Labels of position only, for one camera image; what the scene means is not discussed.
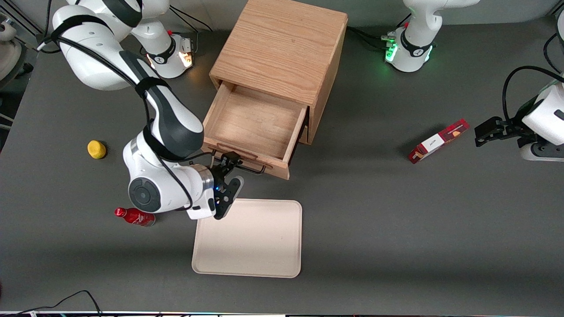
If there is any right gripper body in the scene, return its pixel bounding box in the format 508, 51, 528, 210
187, 165, 230, 220

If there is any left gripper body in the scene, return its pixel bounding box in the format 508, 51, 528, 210
502, 81, 564, 148

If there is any black metal drawer handle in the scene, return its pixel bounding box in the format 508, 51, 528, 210
211, 151, 267, 176

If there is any wooden drawer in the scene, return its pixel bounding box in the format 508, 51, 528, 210
202, 81, 309, 180

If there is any wooden drawer cabinet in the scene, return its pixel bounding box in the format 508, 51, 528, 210
208, 0, 349, 145

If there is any red and white carton box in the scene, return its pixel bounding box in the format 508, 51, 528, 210
408, 118, 470, 164

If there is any beige rectangular tray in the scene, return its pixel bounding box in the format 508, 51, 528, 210
191, 198, 303, 279

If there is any red bottle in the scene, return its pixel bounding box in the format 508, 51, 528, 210
114, 207, 156, 227

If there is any yellow lemon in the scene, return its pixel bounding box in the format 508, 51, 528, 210
87, 140, 107, 159

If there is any beige round stand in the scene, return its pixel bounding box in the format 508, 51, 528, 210
0, 18, 22, 82

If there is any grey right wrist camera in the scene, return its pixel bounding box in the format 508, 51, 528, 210
215, 175, 245, 220

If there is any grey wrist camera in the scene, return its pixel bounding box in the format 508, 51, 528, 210
520, 142, 564, 162
215, 175, 245, 220

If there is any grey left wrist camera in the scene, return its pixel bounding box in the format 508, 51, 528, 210
520, 142, 564, 162

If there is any black looped gripper cable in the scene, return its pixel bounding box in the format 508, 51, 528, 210
502, 66, 564, 122

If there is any black curved cable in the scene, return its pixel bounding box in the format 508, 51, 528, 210
543, 33, 564, 74

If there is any black cable at arm base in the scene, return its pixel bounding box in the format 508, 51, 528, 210
169, 5, 213, 52

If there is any black cable bundle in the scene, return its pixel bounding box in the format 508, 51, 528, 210
347, 26, 393, 51

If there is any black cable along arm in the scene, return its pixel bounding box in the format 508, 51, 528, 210
37, 0, 212, 213

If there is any thin black floor cable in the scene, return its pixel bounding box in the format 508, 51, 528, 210
0, 290, 104, 317

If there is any grey metal frame rail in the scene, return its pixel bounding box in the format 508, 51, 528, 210
0, 4, 45, 36

